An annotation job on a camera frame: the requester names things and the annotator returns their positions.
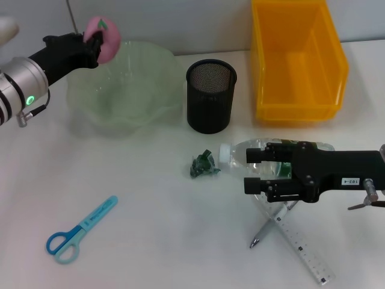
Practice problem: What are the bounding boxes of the yellow plastic storage bin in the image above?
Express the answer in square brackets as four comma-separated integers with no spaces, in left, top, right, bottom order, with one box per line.
[251,0,350,123]

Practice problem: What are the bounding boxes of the wrist connector cable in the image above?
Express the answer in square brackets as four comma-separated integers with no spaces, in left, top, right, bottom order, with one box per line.
[16,90,52,128]
[347,177,385,211]

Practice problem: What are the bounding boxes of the right wrist connector cable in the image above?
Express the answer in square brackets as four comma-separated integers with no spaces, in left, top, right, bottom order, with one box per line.
[347,177,385,211]

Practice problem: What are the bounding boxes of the silver ballpoint pen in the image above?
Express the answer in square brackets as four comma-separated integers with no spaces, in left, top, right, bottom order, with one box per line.
[248,200,298,249]

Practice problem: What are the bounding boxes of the clear water bottle green label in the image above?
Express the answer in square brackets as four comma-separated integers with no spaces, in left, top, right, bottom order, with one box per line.
[218,137,336,178]

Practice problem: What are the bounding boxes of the left wrist connector cable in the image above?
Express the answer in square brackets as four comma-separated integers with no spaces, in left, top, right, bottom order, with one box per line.
[16,90,52,128]

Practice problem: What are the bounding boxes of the blue scissors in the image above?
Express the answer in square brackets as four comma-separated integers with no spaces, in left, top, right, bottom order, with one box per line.
[46,194,119,265]

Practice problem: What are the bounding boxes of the green plastic wrapper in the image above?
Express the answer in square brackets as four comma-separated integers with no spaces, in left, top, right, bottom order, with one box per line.
[188,149,222,179]

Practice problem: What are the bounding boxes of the pink peach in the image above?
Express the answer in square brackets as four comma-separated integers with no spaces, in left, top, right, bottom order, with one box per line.
[82,16,122,65]

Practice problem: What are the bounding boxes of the pale green glass fruit bowl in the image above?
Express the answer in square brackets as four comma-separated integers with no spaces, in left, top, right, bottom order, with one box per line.
[65,40,183,139]

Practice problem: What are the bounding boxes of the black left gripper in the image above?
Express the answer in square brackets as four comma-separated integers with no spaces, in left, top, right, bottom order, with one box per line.
[28,28,105,89]

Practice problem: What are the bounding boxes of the clear plastic ruler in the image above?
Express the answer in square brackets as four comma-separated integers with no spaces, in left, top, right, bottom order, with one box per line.
[254,192,337,286]

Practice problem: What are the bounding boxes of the black mesh pen cup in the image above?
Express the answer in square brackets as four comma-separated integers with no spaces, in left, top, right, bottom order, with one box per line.
[185,59,238,135]

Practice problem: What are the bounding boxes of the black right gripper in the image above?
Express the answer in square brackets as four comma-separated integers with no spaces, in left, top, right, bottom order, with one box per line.
[243,141,385,203]

